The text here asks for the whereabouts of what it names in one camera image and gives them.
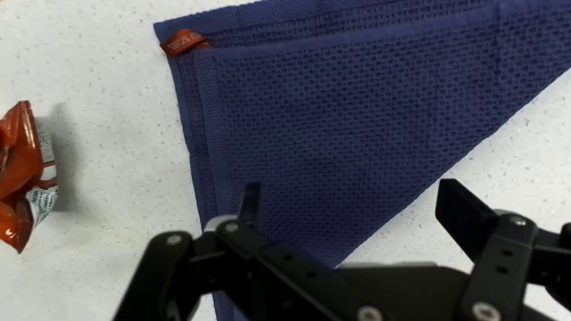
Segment red chip bag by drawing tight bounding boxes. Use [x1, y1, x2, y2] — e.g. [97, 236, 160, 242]
[0, 99, 58, 252]

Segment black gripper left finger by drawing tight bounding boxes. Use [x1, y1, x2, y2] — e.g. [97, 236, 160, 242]
[113, 181, 336, 321]

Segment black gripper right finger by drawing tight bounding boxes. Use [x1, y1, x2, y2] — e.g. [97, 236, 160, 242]
[436, 178, 571, 321]

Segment dark blue cloth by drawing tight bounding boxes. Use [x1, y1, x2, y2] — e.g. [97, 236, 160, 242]
[153, 0, 571, 321]

